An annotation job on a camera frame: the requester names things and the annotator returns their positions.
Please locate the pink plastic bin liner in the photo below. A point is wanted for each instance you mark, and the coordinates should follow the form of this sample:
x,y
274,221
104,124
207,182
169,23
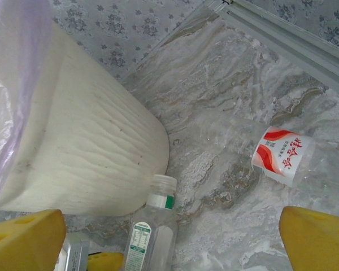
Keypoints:
x,y
11,84

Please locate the green and white carton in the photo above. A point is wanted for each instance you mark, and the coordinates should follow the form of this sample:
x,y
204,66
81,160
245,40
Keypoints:
x,y
73,254

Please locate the aluminium side rail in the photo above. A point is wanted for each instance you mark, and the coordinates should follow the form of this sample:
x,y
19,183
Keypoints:
x,y
285,36

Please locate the clear bottle green-banded cap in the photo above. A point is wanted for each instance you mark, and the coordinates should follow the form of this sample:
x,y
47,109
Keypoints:
x,y
152,231

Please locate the yellow plastic piece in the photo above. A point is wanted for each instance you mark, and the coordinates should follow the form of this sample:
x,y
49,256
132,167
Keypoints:
x,y
107,262

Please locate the white plastic waste bin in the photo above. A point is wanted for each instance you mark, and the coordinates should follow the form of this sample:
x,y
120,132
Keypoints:
x,y
87,141

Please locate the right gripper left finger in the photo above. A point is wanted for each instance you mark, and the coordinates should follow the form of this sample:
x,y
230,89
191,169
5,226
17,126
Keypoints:
x,y
22,245

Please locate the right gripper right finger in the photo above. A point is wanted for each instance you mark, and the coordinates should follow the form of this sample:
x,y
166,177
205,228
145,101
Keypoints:
x,y
322,245

